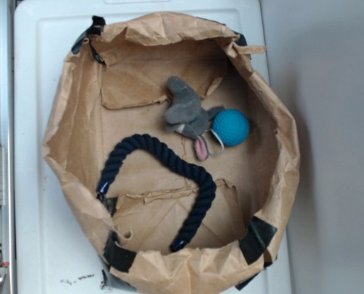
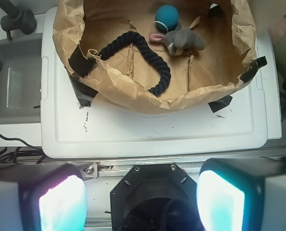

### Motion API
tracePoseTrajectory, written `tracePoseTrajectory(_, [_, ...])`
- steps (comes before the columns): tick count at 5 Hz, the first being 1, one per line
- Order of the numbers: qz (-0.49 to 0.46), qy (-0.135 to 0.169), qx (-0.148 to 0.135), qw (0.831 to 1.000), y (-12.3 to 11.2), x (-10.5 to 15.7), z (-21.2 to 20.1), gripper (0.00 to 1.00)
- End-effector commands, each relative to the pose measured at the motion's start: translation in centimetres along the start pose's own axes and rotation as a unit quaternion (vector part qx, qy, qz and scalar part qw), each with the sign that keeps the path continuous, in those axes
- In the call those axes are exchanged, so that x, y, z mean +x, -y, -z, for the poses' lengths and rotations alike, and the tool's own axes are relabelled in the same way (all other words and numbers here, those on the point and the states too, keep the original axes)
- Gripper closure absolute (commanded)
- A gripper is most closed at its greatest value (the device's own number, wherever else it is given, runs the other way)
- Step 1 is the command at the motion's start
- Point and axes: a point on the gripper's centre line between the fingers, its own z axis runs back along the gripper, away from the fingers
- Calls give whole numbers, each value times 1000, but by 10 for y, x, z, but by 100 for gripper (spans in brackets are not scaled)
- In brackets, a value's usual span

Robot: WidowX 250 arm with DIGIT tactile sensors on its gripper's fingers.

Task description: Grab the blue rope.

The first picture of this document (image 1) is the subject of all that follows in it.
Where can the aluminium frame rail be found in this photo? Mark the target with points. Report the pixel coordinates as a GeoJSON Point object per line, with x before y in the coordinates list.
{"type": "Point", "coordinates": [8, 267]}

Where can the brown paper-lined bin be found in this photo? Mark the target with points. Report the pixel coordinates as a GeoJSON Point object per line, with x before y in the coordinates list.
{"type": "Point", "coordinates": [114, 85]}

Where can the white elastic loop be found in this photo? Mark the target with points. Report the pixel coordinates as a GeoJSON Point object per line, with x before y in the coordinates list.
{"type": "Point", "coordinates": [221, 143]}

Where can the grey plush bunny toy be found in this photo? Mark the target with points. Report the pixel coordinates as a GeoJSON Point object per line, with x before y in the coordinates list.
{"type": "Point", "coordinates": [187, 116]}

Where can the white plastic tray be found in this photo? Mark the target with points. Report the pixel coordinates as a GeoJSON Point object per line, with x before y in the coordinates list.
{"type": "Point", "coordinates": [53, 253]}

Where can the blue dimpled ball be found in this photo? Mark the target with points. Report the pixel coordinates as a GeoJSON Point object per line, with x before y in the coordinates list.
{"type": "Point", "coordinates": [231, 126]}

